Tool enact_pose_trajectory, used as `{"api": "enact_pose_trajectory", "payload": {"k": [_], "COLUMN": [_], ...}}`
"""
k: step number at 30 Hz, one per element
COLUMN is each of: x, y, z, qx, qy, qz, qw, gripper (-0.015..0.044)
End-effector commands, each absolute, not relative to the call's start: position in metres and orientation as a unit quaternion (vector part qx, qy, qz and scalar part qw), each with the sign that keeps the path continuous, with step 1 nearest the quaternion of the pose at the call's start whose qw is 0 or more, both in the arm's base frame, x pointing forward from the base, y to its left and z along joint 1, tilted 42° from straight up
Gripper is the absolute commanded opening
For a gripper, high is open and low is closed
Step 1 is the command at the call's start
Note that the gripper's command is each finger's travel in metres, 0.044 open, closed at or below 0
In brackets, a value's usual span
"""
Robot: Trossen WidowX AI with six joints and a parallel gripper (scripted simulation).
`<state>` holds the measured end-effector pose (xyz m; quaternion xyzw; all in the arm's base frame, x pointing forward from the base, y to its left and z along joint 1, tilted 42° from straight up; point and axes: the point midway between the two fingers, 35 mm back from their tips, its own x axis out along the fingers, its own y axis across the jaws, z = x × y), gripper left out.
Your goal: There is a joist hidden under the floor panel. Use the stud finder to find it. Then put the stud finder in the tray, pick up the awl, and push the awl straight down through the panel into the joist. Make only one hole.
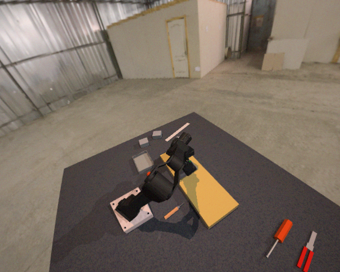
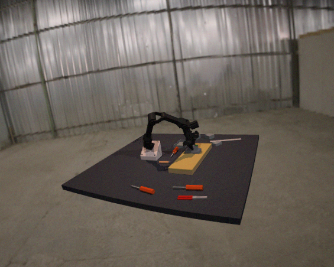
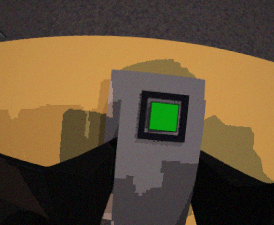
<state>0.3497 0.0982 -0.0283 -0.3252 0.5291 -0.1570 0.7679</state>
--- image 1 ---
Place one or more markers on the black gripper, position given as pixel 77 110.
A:
pixel 189 167

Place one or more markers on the red-handled pliers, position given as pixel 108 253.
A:
pixel 309 246

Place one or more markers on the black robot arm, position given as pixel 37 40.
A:
pixel 157 187

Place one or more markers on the orange panel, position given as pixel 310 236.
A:
pixel 211 201

